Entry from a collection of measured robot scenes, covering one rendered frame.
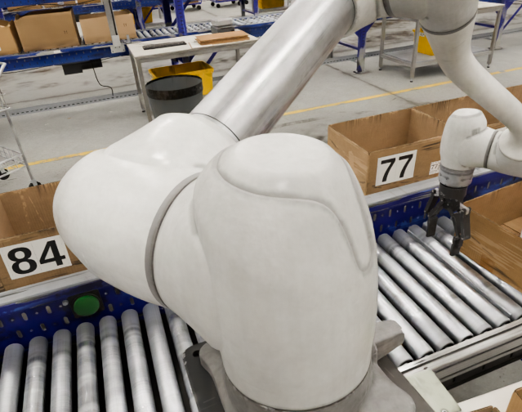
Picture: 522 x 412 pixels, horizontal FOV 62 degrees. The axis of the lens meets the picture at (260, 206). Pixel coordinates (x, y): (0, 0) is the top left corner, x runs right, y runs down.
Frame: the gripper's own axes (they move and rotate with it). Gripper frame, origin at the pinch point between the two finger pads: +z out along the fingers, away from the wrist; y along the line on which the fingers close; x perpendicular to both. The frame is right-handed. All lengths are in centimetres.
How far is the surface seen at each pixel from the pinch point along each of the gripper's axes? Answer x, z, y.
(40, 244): -114, -15, -29
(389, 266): -13.7, 11.2, -6.7
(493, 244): 11.9, 0.1, 8.2
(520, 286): 13.1, 8.5, 19.4
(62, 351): -115, 10, -13
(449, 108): 50, -16, -58
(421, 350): -26.0, 10.7, 25.3
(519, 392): -20, 2, 48
